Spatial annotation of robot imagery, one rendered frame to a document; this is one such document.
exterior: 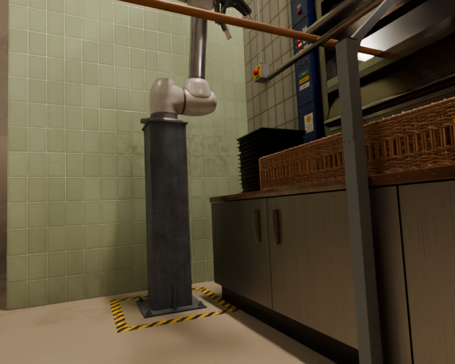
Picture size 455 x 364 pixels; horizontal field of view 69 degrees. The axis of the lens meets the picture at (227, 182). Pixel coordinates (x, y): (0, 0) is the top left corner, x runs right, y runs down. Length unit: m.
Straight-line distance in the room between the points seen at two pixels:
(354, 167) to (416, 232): 0.21
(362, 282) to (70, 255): 1.75
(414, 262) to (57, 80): 2.14
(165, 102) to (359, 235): 1.32
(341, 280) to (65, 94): 1.93
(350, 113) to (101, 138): 1.71
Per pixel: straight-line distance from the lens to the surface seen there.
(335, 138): 1.12
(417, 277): 0.90
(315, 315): 1.20
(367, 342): 0.98
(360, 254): 0.92
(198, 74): 2.02
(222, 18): 1.30
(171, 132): 1.84
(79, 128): 2.31
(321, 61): 2.03
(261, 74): 2.42
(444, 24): 1.59
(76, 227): 2.24
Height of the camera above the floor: 0.51
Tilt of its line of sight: 5 degrees up
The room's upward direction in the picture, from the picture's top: 3 degrees counter-clockwise
